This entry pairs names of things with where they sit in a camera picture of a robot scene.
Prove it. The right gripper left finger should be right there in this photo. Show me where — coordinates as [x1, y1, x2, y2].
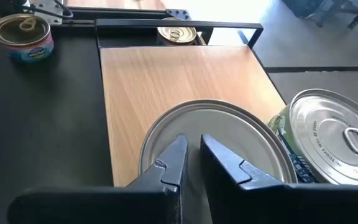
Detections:
[129, 134, 189, 224]

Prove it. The white green tuna can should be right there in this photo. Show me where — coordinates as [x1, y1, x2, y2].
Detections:
[138, 98, 298, 224]
[267, 88, 358, 186]

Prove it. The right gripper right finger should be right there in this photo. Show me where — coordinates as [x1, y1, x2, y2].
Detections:
[200, 134, 284, 224]

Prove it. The black aluminium table frame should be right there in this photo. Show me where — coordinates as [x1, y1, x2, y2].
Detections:
[0, 6, 193, 34]

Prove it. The wooden shelf with black frame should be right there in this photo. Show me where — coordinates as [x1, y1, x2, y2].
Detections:
[94, 17, 288, 188]

